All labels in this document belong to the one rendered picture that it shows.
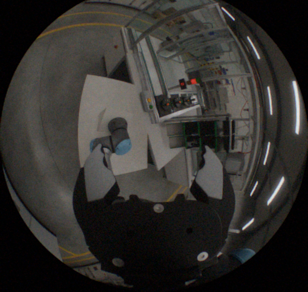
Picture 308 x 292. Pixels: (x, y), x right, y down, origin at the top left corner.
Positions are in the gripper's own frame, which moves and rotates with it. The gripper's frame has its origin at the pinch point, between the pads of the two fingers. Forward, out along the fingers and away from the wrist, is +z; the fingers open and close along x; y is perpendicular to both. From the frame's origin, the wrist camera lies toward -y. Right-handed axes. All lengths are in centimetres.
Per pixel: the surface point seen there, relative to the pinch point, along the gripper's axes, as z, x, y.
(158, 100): 97, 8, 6
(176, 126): 89, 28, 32
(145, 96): 88, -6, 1
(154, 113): 89, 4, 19
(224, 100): 603, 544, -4
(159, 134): 97, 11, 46
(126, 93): 87, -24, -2
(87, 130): 51, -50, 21
